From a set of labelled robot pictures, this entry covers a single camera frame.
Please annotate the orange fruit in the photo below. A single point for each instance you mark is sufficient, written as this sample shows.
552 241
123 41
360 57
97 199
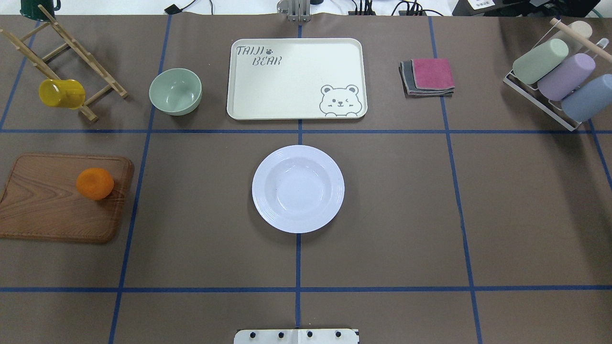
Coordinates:
95 183

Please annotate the cream tumbler cup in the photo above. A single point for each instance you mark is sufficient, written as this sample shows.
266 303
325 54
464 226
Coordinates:
582 28

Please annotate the pink folded cloth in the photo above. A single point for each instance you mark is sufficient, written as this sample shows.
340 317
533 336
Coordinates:
433 74

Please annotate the white ceramic plate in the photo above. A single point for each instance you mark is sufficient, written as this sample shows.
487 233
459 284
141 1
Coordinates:
298 189

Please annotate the green tumbler cup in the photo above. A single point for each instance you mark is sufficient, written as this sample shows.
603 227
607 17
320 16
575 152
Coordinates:
539 61

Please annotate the aluminium camera mount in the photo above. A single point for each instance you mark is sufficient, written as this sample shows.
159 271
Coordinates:
295 10

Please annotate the dark green mug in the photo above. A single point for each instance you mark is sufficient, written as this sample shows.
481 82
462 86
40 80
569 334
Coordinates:
39 10

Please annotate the yellow plastic cup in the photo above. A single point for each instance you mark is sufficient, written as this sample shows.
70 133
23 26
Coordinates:
62 93

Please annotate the purple tumbler cup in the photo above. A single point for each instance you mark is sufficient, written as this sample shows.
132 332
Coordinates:
566 77

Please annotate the wooden cutting board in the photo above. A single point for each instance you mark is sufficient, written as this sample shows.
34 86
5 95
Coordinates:
41 200

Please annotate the cream bear tray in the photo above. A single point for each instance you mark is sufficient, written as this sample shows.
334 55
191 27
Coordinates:
296 78

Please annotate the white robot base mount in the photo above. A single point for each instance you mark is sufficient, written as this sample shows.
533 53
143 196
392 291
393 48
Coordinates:
297 336

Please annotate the wooden cup drying rack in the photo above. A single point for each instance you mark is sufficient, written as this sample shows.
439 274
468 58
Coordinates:
70 42

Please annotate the light green bowl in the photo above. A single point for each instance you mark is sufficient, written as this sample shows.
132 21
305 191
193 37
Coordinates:
176 91

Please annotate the white wire cup rack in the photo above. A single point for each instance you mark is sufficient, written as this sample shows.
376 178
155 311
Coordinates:
601 52

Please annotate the blue tumbler cup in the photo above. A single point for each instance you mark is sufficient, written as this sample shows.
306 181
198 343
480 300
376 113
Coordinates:
589 100

